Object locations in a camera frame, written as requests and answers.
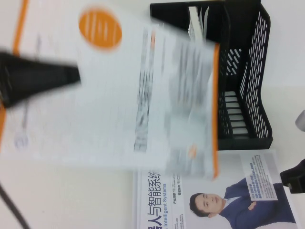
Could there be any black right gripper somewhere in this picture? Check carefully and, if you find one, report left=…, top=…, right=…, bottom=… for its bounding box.
left=280, top=157, right=305, bottom=194

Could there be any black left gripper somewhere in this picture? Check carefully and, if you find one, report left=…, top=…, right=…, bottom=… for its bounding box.
left=0, top=51, right=81, bottom=108

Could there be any white orange-bordered ROS2 book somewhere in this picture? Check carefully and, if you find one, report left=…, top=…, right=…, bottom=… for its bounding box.
left=0, top=0, right=221, bottom=181

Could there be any black plastic book stand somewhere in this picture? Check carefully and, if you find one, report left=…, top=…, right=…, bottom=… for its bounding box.
left=149, top=0, right=273, bottom=151

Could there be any white book with man portrait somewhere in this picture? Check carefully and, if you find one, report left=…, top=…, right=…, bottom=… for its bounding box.
left=141, top=149, right=297, bottom=229

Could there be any blue spine white book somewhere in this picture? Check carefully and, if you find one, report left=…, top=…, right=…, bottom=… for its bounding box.
left=187, top=6, right=210, bottom=46

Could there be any white-edged book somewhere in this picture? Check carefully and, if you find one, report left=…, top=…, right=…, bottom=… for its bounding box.
left=137, top=171, right=143, bottom=229
left=132, top=173, right=138, bottom=229

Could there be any thin black cable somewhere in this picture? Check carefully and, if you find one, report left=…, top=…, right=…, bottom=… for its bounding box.
left=0, top=183, right=31, bottom=229

